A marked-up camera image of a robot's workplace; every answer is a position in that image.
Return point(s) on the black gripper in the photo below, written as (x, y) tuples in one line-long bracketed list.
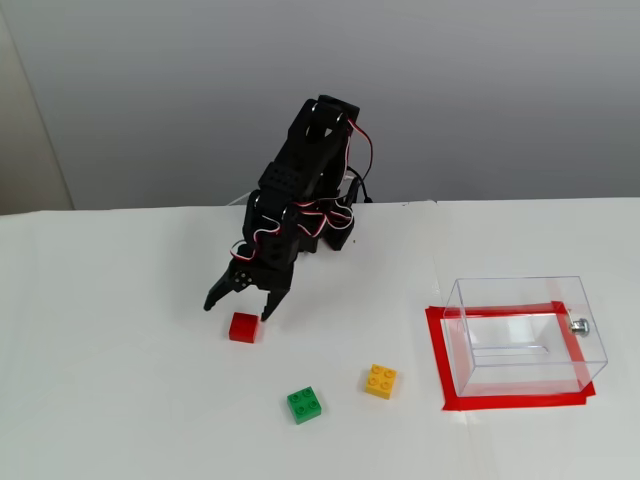
[(264, 281)]

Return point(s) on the red lego brick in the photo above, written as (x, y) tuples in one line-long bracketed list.
[(244, 328)]

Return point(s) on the green lego brick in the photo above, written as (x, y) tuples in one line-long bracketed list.
[(305, 405)]

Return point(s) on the yellow lego brick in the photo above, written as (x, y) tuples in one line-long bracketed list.
[(381, 382)]

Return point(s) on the silver metal box lock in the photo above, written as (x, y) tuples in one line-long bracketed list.
[(580, 327)]

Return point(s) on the transparent plastic box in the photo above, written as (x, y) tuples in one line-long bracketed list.
[(590, 325)]

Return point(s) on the red tape frame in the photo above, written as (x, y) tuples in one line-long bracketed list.
[(515, 401)]

